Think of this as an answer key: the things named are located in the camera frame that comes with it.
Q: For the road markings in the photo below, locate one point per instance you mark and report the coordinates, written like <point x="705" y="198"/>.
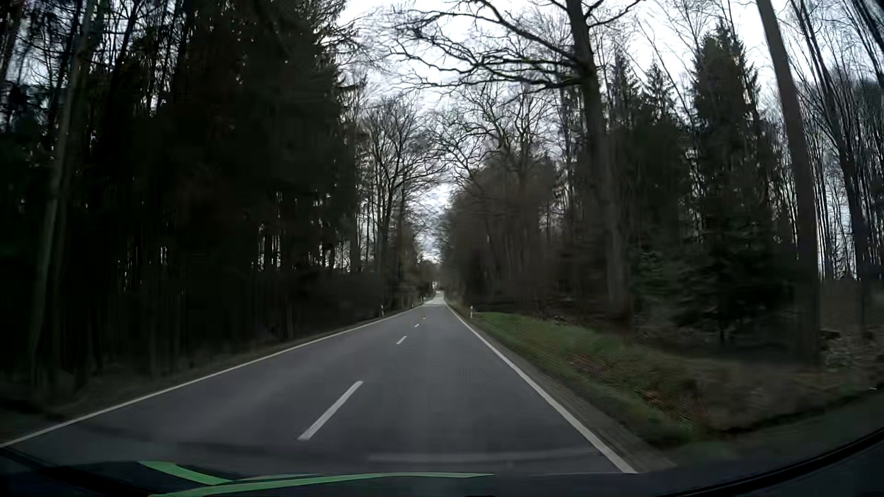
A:
<point x="331" y="410"/>

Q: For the car's own bonnet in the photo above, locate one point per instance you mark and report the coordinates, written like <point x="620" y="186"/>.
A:
<point x="311" y="484"/>

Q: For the grey asphalt road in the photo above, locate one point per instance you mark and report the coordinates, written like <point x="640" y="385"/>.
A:
<point x="428" y="386"/>

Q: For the dark conifer wood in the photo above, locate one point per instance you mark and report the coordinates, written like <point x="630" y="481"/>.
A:
<point x="172" y="193"/>

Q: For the grass verge with leaves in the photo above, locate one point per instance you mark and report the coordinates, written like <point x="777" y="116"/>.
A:
<point x="608" y="373"/>

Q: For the bare tree wood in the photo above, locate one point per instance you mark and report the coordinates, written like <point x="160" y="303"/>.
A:
<point x="656" y="193"/>

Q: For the dark earth verge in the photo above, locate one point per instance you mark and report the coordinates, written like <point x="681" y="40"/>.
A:
<point x="138" y="386"/>

